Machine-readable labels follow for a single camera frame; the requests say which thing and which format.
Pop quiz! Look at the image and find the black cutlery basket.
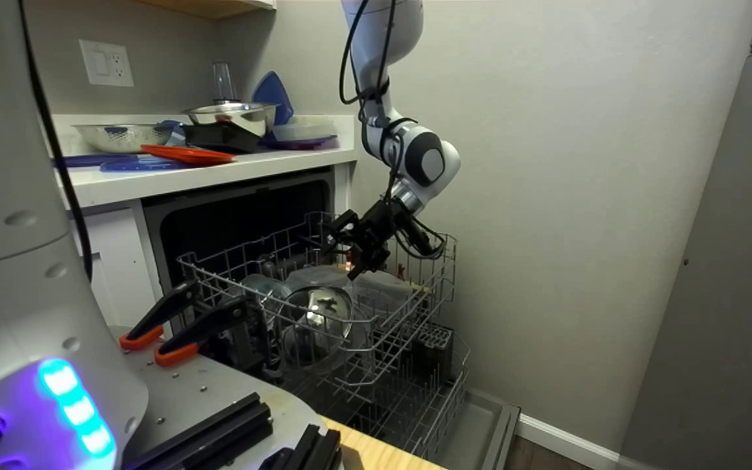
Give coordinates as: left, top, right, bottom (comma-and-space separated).
409, 320, 458, 387

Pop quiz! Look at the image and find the black clamp orange tip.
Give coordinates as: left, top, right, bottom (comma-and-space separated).
152, 297, 268, 375
117, 283, 202, 356

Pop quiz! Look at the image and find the small silver bowl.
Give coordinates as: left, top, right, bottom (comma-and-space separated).
293, 283, 360, 340

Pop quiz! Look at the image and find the grey metal base plate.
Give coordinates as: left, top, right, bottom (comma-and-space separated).
117, 341, 344, 470

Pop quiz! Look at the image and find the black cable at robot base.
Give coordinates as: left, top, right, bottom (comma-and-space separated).
16, 0, 96, 283

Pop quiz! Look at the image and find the black container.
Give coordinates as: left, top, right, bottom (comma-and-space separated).
186, 119, 266, 156

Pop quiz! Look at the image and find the wire dishwasher rack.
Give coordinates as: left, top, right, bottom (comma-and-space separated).
174, 209, 463, 392
305, 320, 471, 459

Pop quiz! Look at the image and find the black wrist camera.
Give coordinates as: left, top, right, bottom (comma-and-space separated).
321, 209, 362, 247

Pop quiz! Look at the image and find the wooden board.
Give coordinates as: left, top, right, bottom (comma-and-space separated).
318, 414, 450, 470

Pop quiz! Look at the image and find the clear round plastic container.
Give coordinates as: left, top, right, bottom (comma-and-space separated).
283, 264, 351, 294

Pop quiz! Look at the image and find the white base cabinet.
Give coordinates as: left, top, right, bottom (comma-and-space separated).
71, 202, 166, 335

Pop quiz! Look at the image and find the large silver bowl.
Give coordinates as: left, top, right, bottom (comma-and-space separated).
186, 100, 280, 142

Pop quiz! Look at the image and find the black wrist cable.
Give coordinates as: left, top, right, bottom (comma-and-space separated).
336, 0, 450, 262

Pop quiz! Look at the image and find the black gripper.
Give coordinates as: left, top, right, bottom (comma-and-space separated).
344, 196, 413, 283

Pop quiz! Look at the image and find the red plastic lid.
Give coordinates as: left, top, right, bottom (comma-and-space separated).
138, 142, 234, 166

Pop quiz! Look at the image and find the white wall outlet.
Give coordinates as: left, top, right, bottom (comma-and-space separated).
75, 37, 135, 88

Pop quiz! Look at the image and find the clear container purple lid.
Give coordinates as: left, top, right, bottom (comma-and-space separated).
266, 114, 341, 152

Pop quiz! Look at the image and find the wall cabinet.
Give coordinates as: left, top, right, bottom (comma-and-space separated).
143, 0, 283, 20

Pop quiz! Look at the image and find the wire upper dishwasher rack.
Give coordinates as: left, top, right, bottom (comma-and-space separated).
174, 209, 463, 392

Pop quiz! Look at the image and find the light blue square lid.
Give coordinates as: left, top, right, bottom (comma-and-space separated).
99, 152, 187, 174

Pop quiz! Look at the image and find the black aluminium rail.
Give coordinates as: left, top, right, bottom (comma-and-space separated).
257, 424, 344, 470
123, 388, 277, 470

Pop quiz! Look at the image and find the clear glass cup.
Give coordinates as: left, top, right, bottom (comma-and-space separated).
210, 59, 237, 105

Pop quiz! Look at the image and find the dishwasher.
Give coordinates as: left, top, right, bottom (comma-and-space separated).
138, 166, 523, 470

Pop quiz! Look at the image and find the large blue lid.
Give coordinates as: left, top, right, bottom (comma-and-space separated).
250, 71, 297, 127

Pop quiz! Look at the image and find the wire lower dishwasher rack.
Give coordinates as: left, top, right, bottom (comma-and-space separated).
305, 320, 471, 459

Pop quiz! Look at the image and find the dark blue round lid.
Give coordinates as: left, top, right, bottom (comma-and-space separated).
61, 152, 108, 170

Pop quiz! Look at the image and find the grey refrigerator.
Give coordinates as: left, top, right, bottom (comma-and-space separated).
619, 0, 752, 470

